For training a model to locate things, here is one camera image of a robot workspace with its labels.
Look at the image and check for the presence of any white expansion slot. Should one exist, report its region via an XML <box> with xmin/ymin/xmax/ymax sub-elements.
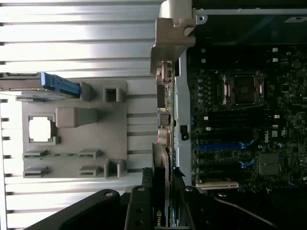
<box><xmin>196</xmin><ymin>182</ymin><xmax>239</xmax><ymax>188</ymax></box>

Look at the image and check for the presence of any blue expansion slot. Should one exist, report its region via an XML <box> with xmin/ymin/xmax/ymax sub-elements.
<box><xmin>196</xmin><ymin>143</ymin><xmax>243</xmax><ymax>150</ymax></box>

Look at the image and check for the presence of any grey parts rack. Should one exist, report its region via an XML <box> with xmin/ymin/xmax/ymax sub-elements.
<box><xmin>15</xmin><ymin>80</ymin><xmax>128</xmax><ymax>179</ymax></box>

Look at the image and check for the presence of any silver chipset heatsink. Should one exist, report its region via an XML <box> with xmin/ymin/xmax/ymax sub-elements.
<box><xmin>259</xmin><ymin>153</ymin><xmax>280</xmax><ymax>175</ymax></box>

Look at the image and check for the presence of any green RAM stick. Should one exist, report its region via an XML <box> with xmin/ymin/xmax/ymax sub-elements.
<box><xmin>24</xmin><ymin>153</ymin><xmax>81</xmax><ymax>159</ymax></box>

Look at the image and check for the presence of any open grey PC case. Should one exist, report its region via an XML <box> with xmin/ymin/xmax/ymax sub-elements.
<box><xmin>158</xmin><ymin>0</ymin><xmax>307</xmax><ymax>230</ymax></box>

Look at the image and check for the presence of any metal CPU socket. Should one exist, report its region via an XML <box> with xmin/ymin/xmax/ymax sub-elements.
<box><xmin>217</xmin><ymin>70</ymin><xmax>266</xmax><ymax>107</ymax></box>

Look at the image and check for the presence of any silver CPU chip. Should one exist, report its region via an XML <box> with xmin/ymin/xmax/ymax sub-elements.
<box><xmin>28</xmin><ymin>117</ymin><xmax>52</xmax><ymax>142</ymax></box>

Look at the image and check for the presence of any green motherboard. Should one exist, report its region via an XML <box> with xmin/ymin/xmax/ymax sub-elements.
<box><xmin>189</xmin><ymin>47</ymin><xmax>307</xmax><ymax>192</ymax></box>

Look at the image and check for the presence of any hard disk with blue caddy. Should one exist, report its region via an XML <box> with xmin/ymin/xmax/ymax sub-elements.
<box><xmin>0</xmin><ymin>71</ymin><xmax>81</xmax><ymax>99</ymax></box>

